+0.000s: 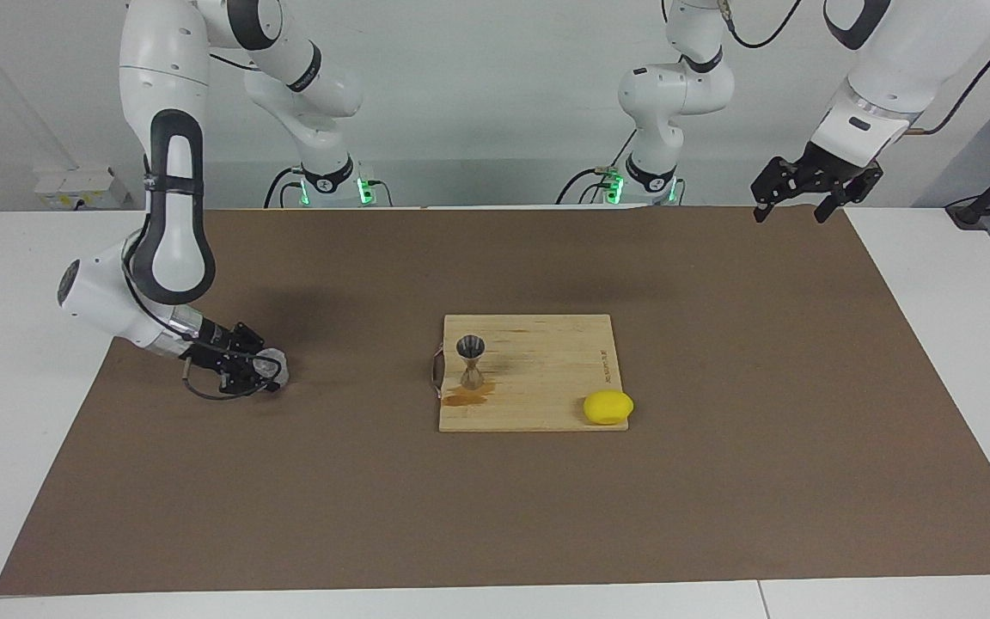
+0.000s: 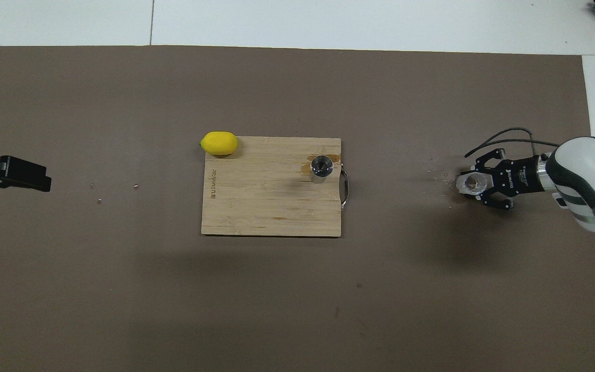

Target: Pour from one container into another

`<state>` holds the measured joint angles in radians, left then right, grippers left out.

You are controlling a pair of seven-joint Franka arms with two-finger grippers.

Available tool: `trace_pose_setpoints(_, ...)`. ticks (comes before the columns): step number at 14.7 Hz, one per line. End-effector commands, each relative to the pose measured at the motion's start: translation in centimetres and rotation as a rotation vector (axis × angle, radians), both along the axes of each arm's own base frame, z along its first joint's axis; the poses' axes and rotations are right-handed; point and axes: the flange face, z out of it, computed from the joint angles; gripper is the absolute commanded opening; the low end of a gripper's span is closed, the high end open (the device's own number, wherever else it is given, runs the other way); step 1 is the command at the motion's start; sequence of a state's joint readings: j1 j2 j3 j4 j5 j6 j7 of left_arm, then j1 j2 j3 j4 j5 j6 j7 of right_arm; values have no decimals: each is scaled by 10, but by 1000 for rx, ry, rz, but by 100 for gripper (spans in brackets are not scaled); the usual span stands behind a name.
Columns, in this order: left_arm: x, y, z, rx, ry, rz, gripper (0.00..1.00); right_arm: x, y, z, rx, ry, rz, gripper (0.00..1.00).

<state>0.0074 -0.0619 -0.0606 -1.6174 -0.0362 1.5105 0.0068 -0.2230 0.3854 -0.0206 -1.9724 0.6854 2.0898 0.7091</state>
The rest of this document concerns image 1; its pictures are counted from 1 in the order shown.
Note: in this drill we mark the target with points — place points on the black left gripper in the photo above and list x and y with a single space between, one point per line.
826 168

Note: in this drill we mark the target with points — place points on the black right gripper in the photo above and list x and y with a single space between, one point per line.
218 352

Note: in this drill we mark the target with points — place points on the clear glass cup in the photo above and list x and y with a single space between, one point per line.
276 368

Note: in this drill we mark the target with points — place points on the steel double jigger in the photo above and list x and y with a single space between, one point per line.
471 346

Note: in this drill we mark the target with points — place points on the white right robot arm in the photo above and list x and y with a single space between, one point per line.
168 215

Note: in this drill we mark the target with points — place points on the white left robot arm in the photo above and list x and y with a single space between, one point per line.
675 94

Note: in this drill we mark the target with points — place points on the brown table mat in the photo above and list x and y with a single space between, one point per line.
289 499

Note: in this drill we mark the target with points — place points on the yellow lemon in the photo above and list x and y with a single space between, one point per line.
608 407

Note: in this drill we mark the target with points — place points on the wooden cutting board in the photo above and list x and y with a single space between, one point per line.
546 361

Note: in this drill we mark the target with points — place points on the white wall socket box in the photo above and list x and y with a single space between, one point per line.
74 187

